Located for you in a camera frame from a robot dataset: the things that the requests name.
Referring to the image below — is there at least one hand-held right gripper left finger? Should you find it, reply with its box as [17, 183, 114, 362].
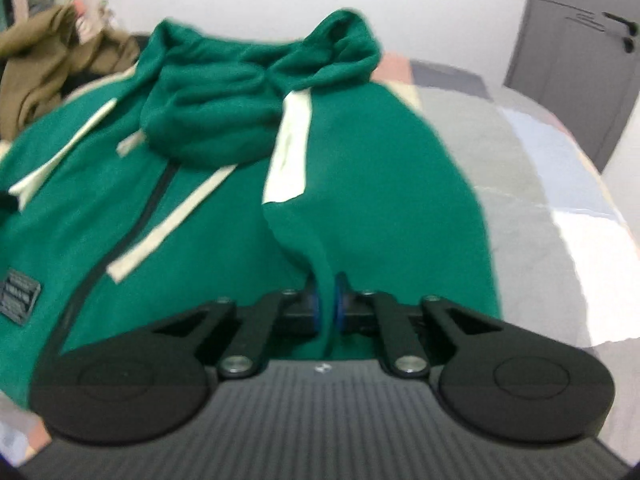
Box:
[150, 271, 328, 380]

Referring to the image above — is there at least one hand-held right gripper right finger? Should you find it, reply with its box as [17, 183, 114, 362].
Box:
[333, 271, 504, 380]

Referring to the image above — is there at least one green hoodie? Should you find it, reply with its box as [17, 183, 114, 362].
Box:
[0, 7, 503, 411]

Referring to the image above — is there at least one patchwork bed blanket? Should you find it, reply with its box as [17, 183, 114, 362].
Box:
[0, 52, 640, 461]

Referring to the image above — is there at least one grey door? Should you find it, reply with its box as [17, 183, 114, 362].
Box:
[502, 0, 640, 173]

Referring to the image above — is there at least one olive brown jacket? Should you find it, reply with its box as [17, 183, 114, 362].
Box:
[0, 2, 141, 141]

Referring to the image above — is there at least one black door handle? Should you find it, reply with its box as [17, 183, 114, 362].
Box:
[601, 11, 639, 37]

